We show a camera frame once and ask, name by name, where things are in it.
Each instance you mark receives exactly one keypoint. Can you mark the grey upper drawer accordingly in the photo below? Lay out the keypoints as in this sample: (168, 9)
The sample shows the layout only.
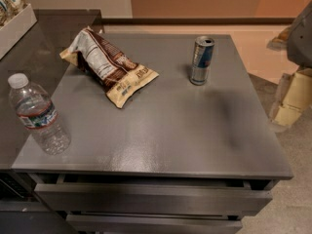
(153, 195)

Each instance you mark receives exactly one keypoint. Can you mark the grey lower drawer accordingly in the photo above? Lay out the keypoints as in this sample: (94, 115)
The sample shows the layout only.
(151, 225)

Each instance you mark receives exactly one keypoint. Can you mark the redbull can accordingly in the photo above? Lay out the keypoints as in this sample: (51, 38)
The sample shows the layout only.
(202, 57)

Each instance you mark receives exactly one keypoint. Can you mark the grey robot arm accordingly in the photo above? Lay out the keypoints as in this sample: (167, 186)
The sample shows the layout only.
(297, 39)

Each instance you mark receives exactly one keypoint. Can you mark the white snack tray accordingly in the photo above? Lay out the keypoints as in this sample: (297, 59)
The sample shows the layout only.
(15, 29)

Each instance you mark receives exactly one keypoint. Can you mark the snack packets in tray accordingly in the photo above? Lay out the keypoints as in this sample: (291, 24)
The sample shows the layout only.
(9, 9)

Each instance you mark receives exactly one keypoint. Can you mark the grey drawer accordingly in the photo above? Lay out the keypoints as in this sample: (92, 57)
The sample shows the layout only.
(153, 195)
(151, 225)

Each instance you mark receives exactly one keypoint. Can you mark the clear plastic water bottle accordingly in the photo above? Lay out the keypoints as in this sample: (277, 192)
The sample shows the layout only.
(35, 109)

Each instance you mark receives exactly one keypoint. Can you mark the brown chip bag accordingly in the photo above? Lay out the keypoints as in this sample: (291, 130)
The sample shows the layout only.
(119, 76)

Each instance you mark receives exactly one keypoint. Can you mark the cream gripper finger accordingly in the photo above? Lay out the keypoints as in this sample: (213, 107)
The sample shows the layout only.
(292, 98)

